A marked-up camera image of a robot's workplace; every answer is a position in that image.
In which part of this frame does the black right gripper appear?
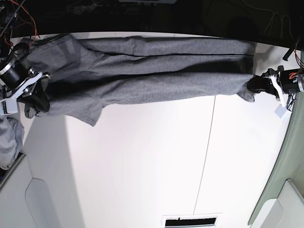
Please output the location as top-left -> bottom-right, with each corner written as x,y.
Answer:
0,43 -> 50,112

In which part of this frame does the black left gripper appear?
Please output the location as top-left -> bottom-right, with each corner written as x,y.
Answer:
247,66 -> 304,95

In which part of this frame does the grey t-shirt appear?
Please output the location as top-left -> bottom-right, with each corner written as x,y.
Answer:
25,35 -> 256,126

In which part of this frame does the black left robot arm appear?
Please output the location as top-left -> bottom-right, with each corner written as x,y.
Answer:
247,36 -> 304,98

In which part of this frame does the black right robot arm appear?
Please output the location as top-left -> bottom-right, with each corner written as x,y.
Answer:
0,0 -> 50,115

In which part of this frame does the grey clothes pile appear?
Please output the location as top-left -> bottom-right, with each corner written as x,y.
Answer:
0,116 -> 24,170

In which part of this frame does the white bin left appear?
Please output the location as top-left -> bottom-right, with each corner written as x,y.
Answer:
0,154 -> 62,228

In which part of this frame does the white bin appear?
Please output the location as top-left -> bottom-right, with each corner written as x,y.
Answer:
251,179 -> 304,228
0,154 -> 62,228

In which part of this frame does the white bin right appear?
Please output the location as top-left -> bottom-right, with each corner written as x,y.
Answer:
251,179 -> 304,228

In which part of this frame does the white cable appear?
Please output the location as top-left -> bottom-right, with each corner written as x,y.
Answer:
244,0 -> 297,38

